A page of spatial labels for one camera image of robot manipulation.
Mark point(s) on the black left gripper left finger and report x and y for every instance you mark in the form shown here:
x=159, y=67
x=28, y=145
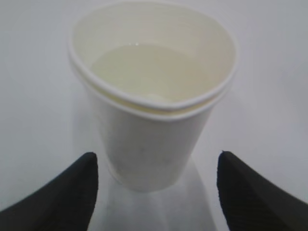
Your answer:
x=64, y=204

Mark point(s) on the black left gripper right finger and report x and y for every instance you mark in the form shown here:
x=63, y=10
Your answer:
x=250, y=202

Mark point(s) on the white paper cup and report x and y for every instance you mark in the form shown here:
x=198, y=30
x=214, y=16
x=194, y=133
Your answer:
x=153, y=71

